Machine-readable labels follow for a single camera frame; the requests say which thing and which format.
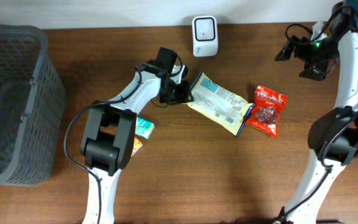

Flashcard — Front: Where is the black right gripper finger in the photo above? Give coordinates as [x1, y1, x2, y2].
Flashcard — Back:
[300, 67, 326, 81]
[275, 40, 295, 62]

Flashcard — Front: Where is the cream snack bag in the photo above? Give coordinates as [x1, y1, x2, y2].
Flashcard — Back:
[187, 72, 255, 137]

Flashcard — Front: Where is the green tissue pack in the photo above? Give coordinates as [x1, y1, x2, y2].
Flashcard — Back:
[135, 117, 155, 139]

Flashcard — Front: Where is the red candy bag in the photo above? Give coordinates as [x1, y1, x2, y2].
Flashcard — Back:
[246, 85, 288, 138]

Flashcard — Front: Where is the orange tissue pack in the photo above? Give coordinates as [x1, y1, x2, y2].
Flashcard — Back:
[131, 138, 143, 156]

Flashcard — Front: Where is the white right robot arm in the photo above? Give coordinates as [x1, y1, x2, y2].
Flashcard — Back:
[273, 1, 358, 223]

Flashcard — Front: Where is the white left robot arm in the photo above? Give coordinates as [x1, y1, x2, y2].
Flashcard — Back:
[80, 47, 193, 223]

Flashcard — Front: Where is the white barcode scanner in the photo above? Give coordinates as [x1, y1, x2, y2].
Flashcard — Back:
[191, 16, 219, 57]

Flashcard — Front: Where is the grey plastic basket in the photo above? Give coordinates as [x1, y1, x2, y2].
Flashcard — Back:
[0, 25, 67, 186]

